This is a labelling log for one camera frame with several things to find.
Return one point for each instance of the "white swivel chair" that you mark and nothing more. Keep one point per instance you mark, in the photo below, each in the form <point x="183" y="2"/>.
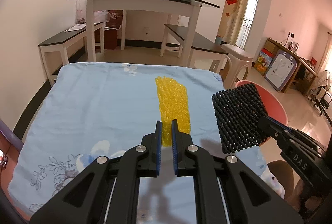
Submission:
<point x="321" y="94"/>

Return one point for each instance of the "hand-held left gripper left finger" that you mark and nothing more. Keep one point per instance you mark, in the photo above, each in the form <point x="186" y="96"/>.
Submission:
<point x="158" y="151"/>

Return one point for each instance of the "white bench with dark seat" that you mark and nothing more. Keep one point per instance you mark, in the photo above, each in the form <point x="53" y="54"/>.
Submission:
<point x="205" y="43"/>
<point x="55" y="38"/>

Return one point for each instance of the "pink plastic basin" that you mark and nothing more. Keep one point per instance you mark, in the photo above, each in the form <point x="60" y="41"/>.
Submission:
<point x="275" y="107"/>

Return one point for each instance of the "white shopping bag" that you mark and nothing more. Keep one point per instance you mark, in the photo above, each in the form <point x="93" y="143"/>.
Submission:
<point x="101" y="16"/>

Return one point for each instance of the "smartphone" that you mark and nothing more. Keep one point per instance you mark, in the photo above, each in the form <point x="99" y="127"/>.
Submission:
<point x="3" y="161"/>

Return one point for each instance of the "white wall socket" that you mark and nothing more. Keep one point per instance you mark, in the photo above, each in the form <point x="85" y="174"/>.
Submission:
<point x="146" y="30"/>

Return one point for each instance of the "dark red paper bag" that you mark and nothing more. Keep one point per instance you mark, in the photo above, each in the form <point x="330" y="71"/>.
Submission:
<point x="115" y="20"/>

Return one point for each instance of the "sheet of paper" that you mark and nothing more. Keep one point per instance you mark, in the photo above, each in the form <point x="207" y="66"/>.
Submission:
<point x="74" y="28"/>

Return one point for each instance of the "light blue bucket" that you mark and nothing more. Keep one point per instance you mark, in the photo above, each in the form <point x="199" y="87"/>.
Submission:
<point x="218" y="40"/>

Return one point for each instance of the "balcony door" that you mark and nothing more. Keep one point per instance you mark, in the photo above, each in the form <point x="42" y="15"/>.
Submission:
<point x="249" y="18"/>

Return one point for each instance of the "black foam fruit net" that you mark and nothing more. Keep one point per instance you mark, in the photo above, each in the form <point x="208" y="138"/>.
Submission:
<point x="238" y="115"/>

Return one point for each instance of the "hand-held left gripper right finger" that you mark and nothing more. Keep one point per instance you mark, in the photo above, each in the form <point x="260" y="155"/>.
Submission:
<point x="175" y="151"/>

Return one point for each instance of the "pink plastic chair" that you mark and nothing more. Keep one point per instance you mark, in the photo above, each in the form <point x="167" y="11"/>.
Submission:
<point x="7" y="179"/>

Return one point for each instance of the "light blue floral tablecloth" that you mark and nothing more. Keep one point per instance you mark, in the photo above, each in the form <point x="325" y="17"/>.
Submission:
<point x="90" y="99"/>

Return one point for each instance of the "red bin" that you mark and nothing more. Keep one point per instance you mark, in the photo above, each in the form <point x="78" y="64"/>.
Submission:
<point x="110" y="39"/>

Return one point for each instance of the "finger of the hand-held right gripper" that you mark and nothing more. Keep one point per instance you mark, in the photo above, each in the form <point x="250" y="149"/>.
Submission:
<point x="272" y="125"/>

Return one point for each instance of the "black desk stand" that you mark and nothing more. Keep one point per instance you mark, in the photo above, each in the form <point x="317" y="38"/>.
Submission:
<point x="290" y="38"/>

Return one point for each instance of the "glass-top white dining table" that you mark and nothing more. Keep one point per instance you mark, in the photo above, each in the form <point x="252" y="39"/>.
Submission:
<point x="134" y="2"/>

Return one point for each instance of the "purple plastic chair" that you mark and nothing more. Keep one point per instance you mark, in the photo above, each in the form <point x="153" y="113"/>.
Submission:
<point x="10" y="134"/>

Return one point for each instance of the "children's drawing board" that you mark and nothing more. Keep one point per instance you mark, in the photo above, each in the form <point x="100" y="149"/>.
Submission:
<point x="280" y="69"/>

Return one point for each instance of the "clear plastic bag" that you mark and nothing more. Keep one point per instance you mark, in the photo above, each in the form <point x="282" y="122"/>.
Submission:
<point x="81" y="12"/>

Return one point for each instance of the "yellow foam fruit net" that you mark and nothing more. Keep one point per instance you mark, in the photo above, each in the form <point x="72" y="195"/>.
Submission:
<point x="172" y="99"/>

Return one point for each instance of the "beige plastic stool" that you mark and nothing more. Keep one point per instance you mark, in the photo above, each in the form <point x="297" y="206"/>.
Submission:
<point x="237" y="54"/>

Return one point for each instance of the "person's right hand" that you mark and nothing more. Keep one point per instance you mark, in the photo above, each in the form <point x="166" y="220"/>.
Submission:
<point x="298" y="192"/>

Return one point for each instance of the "wooden desk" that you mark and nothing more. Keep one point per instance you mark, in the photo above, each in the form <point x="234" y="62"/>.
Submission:
<point x="306" y="68"/>

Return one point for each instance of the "colourful cardboard box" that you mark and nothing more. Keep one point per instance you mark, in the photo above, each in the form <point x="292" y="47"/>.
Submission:
<point x="260" y="61"/>

